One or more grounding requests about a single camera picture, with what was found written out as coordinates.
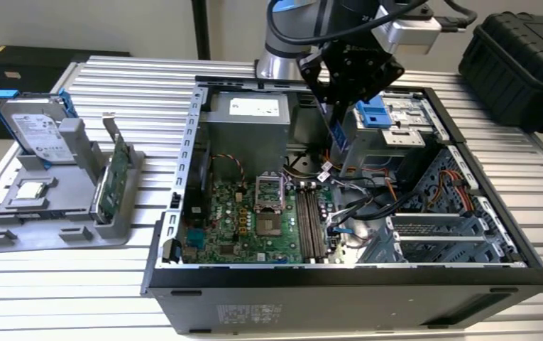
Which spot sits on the RAM stick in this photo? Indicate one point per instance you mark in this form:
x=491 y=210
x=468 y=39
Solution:
x=39 y=214
x=342 y=138

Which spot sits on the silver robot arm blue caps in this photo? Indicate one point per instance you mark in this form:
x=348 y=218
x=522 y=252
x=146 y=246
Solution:
x=299 y=25

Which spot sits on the black RAM slot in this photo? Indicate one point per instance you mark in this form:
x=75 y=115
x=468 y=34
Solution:
x=312 y=223
x=302 y=223
x=318 y=223
x=307 y=223

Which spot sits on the blue plastic drive latch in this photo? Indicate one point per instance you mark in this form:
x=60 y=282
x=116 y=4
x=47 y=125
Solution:
x=372 y=117

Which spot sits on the metal drive bay cage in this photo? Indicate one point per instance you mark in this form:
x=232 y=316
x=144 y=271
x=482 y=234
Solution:
x=360 y=156

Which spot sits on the grey power supply unit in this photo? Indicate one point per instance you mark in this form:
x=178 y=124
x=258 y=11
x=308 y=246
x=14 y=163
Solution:
x=247 y=142

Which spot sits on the black vertical pole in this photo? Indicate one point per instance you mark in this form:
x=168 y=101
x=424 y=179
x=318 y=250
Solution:
x=200 y=28

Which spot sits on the black hard carrying case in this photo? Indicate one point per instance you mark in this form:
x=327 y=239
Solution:
x=518 y=71

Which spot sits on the grey metal disk bay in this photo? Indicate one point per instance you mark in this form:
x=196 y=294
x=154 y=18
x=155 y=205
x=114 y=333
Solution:
x=432 y=222

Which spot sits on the CPU socket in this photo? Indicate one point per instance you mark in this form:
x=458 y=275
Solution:
x=268 y=223

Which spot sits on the black case fan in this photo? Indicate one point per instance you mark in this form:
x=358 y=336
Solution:
x=195 y=199

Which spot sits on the green motherboard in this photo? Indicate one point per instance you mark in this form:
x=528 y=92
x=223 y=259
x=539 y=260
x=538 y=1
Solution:
x=275 y=248

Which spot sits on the green graphics card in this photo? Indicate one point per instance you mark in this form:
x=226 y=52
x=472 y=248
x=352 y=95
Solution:
x=115 y=177

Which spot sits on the grey parts rack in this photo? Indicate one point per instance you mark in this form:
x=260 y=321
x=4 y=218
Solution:
x=76 y=177

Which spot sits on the black cabinet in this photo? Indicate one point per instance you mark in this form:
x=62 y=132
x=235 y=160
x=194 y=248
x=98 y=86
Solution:
x=39 y=71

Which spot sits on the black PC case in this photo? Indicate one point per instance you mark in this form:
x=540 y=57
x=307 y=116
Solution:
x=299 y=305

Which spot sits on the hard disk in blue carrier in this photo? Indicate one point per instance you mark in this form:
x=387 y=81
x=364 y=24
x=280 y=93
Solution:
x=39 y=135

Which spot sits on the silver CPU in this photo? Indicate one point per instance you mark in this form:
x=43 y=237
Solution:
x=31 y=188

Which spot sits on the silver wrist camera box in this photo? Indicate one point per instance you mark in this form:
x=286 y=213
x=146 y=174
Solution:
x=408 y=35

